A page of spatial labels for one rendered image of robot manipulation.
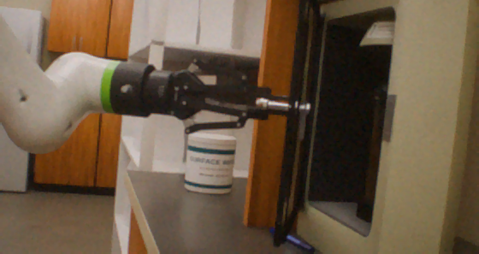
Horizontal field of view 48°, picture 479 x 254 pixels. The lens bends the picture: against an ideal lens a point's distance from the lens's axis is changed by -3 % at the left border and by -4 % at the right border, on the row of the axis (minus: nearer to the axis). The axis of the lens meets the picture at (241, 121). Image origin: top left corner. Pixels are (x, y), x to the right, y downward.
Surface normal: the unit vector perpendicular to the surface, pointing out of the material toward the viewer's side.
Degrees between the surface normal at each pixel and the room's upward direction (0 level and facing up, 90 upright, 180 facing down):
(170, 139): 97
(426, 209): 90
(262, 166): 90
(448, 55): 90
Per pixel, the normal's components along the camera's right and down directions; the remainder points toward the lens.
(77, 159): 0.27, 0.08
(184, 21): -0.15, 0.09
